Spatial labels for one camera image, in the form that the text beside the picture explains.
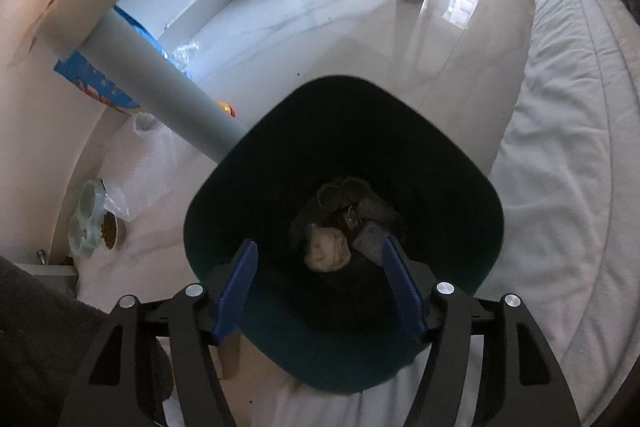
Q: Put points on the dark teal trash bin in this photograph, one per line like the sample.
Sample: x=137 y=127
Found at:
x=350 y=132

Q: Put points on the blue printed bag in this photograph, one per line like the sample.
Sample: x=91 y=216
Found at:
x=95 y=82

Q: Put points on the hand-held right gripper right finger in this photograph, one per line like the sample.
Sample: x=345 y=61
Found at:
x=402 y=287

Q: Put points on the clear bubble wrap bag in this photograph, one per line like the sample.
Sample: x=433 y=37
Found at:
x=150 y=157

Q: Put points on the orange toy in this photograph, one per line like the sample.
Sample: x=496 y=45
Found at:
x=226 y=109

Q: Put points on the light blue table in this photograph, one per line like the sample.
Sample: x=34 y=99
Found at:
x=165 y=72

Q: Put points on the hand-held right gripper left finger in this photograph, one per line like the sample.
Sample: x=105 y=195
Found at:
x=239 y=287

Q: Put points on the clear plastic wrap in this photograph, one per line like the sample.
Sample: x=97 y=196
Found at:
x=182 y=54

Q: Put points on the white box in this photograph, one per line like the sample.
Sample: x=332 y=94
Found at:
x=47 y=277

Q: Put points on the person's dark grey clothing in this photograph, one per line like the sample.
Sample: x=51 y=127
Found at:
x=35 y=332

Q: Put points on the bed with light sheet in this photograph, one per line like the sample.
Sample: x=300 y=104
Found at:
x=575 y=157

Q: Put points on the cream sock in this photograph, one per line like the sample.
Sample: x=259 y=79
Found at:
x=327 y=249

